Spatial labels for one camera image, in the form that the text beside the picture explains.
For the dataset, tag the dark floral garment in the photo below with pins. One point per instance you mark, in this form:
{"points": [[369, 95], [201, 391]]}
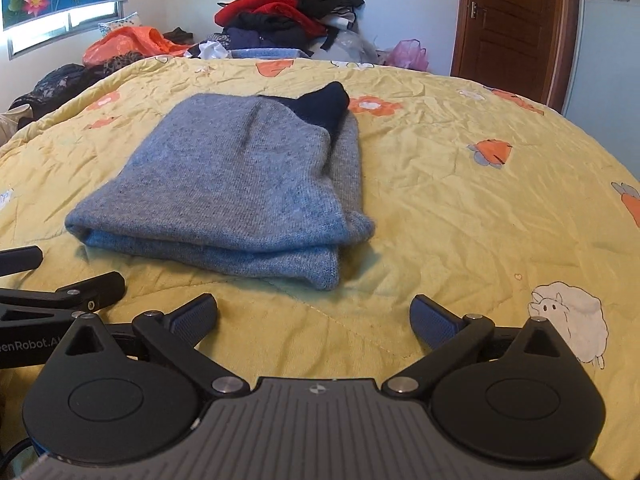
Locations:
{"points": [[57, 88]]}

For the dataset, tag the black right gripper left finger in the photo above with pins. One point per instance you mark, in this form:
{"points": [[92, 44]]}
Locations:
{"points": [[117, 393]]}

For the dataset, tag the pink plastic bag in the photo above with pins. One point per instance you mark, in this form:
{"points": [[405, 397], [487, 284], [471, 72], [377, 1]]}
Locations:
{"points": [[409, 55]]}

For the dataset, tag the orange plastic bag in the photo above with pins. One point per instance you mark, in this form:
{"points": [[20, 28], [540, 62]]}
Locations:
{"points": [[147, 41]]}

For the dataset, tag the grey and navy knit sweater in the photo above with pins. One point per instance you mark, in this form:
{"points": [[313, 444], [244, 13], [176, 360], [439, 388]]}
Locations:
{"points": [[251, 186]]}

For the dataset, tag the pile of dark and red clothes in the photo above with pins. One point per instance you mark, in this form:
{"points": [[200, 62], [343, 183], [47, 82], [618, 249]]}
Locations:
{"points": [[286, 23]]}

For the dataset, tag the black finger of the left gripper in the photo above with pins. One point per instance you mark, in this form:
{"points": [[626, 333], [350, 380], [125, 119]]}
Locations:
{"points": [[18, 260]]}

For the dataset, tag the clear plastic bag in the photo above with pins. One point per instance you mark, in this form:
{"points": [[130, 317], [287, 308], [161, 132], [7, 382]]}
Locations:
{"points": [[345, 46]]}

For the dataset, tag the brown wooden door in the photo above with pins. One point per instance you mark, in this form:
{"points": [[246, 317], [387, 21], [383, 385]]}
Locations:
{"points": [[526, 47]]}

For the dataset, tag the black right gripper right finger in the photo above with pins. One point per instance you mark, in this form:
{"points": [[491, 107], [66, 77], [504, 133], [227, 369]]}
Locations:
{"points": [[511, 395]]}

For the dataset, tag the yellow patterned bed quilt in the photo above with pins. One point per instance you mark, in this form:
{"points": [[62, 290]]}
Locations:
{"points": [[481, 200]]}

